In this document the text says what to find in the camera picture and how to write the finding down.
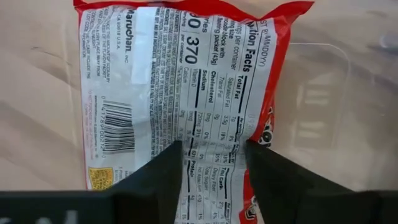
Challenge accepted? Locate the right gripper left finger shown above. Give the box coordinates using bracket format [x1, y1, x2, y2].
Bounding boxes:
[110, 139, 184, 224]

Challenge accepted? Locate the red yellow Maruchan ramen packet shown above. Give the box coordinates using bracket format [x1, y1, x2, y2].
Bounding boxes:
[73, 0, 315, 224]

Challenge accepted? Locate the clear plastic bin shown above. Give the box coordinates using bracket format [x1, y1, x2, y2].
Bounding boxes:
[270, 29, 398, 195]

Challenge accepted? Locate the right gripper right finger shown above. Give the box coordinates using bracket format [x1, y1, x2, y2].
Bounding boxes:
[245, 139, 355, 224]

